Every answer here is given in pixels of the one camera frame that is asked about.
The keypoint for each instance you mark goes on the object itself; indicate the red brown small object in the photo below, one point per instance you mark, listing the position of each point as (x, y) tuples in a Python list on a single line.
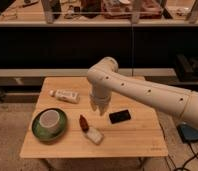
[(83, 124)]

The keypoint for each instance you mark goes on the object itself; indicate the green plate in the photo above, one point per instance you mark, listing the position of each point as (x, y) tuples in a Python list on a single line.
[(42, 134)]

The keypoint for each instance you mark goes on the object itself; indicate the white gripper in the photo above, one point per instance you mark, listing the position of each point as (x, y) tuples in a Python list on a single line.
[(100, 102)]

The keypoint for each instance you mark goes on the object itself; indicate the black equipment on right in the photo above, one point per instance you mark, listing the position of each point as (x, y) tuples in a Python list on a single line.
[(186, 68)]

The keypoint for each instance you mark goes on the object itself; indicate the blue foot pedal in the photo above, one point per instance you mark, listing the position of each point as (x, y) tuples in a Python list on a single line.
[(187, 133)]

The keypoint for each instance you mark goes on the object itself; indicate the wooden folding table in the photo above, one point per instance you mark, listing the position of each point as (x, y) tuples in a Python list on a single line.
[(141, 136)]

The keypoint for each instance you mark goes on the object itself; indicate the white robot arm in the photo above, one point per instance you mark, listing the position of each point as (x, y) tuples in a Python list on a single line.
[(177, 102)]

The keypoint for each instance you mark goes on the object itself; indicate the red toolbox tray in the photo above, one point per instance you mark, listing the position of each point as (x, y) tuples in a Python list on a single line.
[(123, 9)]

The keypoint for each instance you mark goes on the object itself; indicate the black phone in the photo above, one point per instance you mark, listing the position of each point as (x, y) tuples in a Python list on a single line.
[(119, 116)]

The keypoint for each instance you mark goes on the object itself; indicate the white cup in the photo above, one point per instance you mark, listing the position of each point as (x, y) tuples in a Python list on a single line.
[(50, 120)]

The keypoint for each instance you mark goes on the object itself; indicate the white tube bottle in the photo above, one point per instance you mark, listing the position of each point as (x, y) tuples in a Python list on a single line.
[(65, 95)]

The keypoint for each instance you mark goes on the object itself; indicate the long wooden workbench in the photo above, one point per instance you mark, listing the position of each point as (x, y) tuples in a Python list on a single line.
[(83, 72)]

